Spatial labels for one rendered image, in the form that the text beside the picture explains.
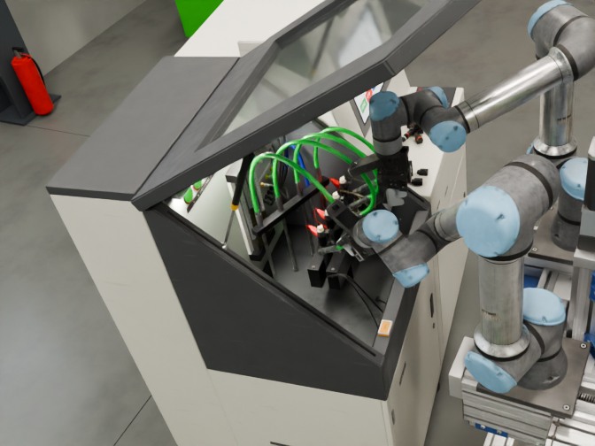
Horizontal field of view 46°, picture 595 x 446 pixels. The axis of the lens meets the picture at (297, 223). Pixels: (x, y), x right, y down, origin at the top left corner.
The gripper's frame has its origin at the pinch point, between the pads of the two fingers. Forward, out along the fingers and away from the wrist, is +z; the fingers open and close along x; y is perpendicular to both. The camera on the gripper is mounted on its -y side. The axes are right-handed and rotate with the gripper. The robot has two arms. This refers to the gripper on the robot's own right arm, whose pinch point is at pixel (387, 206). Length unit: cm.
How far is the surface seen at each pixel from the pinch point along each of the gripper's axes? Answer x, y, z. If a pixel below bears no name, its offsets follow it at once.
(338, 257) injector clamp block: 2.7, -18.7, 25.3
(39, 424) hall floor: -26, -166, 123
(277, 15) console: 54, -47, -32
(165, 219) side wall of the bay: -34, -48, -19
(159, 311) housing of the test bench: -34, -63, 19
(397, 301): -9.6, 2.5, 28.3
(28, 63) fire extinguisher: 218, -327, 79
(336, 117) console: 37.0, -25.5, -4.3
